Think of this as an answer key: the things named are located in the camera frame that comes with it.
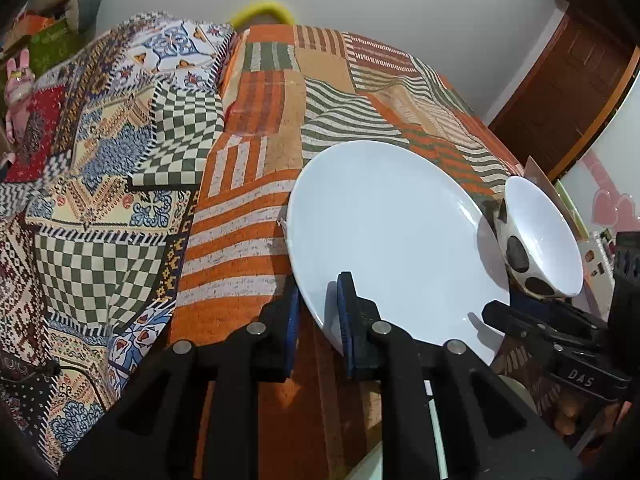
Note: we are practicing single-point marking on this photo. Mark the brown wooden door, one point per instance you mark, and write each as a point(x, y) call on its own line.
point(560, 90)

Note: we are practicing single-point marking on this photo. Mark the green printed bag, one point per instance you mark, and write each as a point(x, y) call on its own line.
point(50, 42)

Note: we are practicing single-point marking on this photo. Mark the white bowl with black spots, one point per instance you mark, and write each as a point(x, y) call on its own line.
point(545, 230)

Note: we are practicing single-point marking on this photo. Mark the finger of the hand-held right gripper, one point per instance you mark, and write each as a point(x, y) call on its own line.
point(520, 321)
point(575, 316)

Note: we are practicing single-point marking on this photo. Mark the pink plush toy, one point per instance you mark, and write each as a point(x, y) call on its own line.
point(20, 91)

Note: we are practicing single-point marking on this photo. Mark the white wardrobe door, pink hearts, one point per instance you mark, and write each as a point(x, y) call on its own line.
point(616, 160)

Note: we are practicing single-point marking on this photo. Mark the multicolour patterned patchwork blanket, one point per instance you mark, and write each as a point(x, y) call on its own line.
point(100, 185)

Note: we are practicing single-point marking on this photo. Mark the white round plate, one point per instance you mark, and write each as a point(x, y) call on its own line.
point(400, 240)

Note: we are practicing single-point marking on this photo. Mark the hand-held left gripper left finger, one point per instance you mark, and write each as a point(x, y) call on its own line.
point(289, 332)

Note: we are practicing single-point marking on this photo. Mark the yellow foam tube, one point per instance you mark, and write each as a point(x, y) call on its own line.
point(260, 9)

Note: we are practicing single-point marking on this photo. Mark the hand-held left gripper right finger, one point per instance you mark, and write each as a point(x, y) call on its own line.
point(348, 332)

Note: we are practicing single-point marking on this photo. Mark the orange striped patchwork blanket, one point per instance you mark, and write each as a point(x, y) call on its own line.
point(260, 240)

